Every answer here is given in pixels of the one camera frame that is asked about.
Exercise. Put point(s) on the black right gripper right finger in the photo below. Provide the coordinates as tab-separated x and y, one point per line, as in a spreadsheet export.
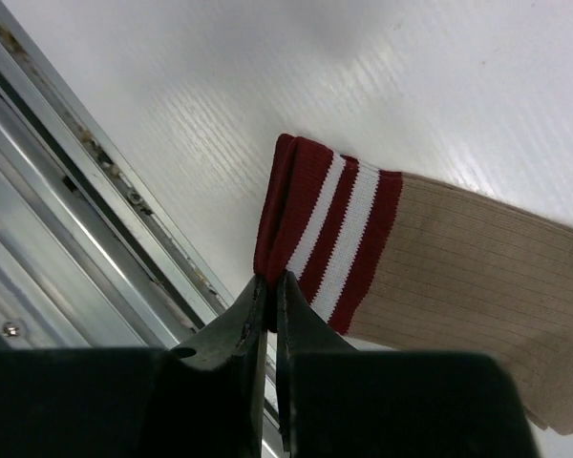
339	401

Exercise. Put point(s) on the aluminium table frame rail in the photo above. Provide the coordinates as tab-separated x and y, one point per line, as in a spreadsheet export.
84	261

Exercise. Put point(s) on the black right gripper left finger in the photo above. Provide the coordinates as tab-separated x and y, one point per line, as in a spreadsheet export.
202	398

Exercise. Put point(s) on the tan sock with red cuff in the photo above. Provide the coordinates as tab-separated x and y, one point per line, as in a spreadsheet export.
412	263

